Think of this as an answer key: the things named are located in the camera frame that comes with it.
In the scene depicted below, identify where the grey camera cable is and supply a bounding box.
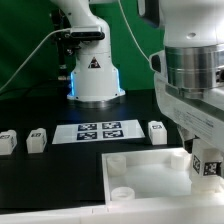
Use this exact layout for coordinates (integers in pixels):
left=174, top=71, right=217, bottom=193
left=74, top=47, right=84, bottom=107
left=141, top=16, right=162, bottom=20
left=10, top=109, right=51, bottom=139
left=0, top=28, right=72, bottom=93

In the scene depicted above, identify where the white cable right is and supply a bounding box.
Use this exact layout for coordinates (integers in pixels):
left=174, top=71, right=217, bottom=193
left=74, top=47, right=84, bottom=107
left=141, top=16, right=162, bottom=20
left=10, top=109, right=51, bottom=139
left=116, top=0, right=151, bottom=63

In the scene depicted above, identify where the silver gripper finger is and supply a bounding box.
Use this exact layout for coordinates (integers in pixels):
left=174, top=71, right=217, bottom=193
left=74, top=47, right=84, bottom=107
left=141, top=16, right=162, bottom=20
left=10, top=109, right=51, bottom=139
left=178, top=126, right=195, bottom=153

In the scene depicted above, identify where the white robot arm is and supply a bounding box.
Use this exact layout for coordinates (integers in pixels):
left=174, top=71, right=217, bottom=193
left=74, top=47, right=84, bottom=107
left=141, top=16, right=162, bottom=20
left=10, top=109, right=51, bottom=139
left=50, top=0, right=224, bottom=152

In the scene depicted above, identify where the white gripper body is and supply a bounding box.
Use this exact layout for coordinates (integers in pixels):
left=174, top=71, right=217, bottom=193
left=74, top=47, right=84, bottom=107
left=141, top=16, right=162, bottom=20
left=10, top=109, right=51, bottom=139
left=149, top=49, right=224, bottom=152

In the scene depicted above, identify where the black camera on stand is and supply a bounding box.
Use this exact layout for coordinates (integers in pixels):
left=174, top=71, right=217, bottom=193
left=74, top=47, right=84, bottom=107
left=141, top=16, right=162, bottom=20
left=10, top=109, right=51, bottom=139
left=50, top=9, right=105, bottom=80

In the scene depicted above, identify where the black cable on table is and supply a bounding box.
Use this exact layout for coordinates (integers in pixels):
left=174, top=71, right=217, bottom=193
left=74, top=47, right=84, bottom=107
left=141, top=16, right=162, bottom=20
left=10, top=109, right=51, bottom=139
left=0, top=81, right=69, bottom=98

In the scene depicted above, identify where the white front rail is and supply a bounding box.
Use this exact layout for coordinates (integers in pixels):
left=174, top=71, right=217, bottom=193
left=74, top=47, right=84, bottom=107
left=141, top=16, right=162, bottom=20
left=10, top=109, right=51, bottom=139
left=0, top=193, right=224, bottom=224

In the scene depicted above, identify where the white sheet with tags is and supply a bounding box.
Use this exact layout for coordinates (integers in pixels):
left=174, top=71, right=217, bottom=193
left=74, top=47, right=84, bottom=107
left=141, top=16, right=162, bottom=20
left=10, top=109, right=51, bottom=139
left=52, top=120, right=145, bottom=144

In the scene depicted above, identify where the white square tabletop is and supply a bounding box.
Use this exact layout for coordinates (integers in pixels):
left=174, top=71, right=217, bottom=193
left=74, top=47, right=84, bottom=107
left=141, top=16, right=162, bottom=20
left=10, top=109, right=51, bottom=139
left=102, top=148, right=224, bottom=204

